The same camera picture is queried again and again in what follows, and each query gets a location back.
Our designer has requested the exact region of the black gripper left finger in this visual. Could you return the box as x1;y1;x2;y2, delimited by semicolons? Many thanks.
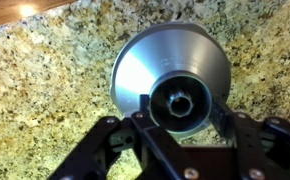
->
48;94;186;180

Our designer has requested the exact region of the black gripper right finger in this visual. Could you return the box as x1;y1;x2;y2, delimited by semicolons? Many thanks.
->
209;101;290;180

